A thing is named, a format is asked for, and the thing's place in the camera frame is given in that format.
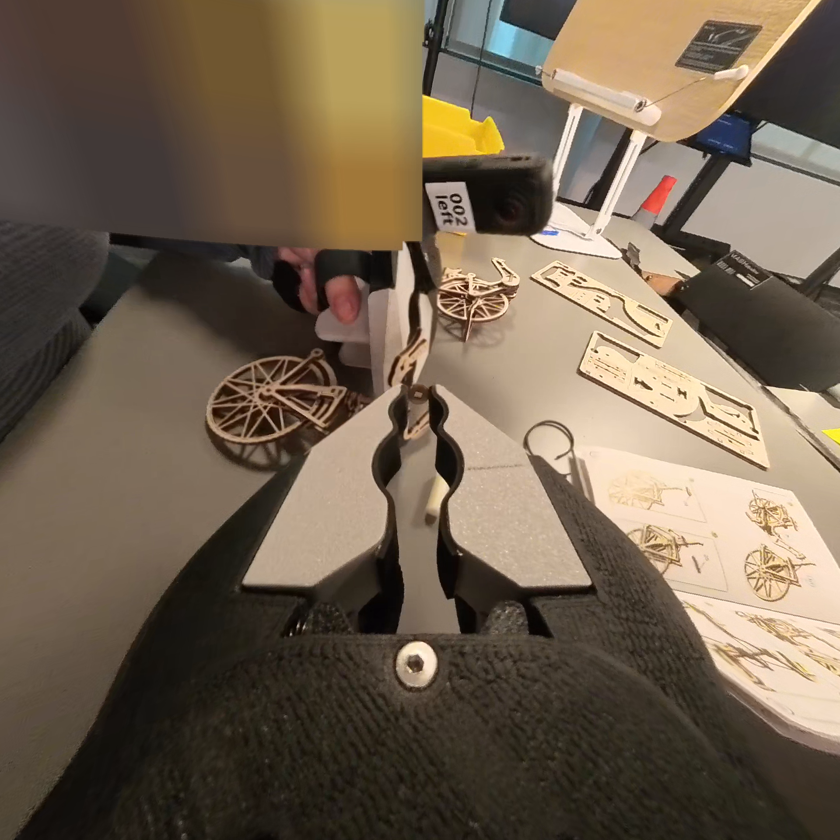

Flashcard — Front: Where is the illustrated instruction booklet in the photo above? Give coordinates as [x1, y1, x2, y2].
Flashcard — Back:
[576, 446, 840, 757]

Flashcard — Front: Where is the yellow plastic bin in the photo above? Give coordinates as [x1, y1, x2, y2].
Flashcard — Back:
[423, 94, 505, 160]

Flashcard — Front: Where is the curved wooden frame part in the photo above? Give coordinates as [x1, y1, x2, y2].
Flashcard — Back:
[387, 289, 435, 403]

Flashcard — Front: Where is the small wooden parts sheet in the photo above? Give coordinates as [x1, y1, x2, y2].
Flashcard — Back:
[530, 260, 674, 349]

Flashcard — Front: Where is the person's left hand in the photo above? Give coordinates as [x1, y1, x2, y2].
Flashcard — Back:
[272, 247, 366, 324]

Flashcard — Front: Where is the black cardboard box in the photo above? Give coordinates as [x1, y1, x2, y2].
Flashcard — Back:
[672, 247, 840, 395]

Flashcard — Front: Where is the black wire ring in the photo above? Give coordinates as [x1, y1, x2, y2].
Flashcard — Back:
[523, 420, 589, 504]

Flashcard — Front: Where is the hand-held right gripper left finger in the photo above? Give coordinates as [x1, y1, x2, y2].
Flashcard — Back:
[241, 386, 403, 601]

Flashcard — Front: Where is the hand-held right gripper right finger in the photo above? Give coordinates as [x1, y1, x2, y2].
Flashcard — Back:
[430, 384, 595, 601]

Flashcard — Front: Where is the wooden wheel and frame assembly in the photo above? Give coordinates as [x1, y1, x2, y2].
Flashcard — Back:
[436, 258, 524, 343]

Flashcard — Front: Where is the person's left forearm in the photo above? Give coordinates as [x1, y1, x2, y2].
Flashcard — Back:
[223, 244, 284, 283]

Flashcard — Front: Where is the blue lit monitor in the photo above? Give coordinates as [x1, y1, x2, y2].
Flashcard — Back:
[689, 112, 757, 165]

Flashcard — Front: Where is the wooden book stand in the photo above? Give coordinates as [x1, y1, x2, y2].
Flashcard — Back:
[530, 0, 825, 261]

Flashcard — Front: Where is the orange traffic cone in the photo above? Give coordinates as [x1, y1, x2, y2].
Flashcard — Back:
[632, 175, 679, 228]

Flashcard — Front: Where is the wooden spoked wheel model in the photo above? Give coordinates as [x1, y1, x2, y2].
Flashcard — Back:
[205, 350, 371, 471]

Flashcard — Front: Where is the large wooden parts sheet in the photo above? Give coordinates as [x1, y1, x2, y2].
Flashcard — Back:
[577, 331, 773, 471]

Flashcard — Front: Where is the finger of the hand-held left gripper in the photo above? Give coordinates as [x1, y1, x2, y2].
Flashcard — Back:
[366, 249, 412, 396]
[411, 244, 439, 387]

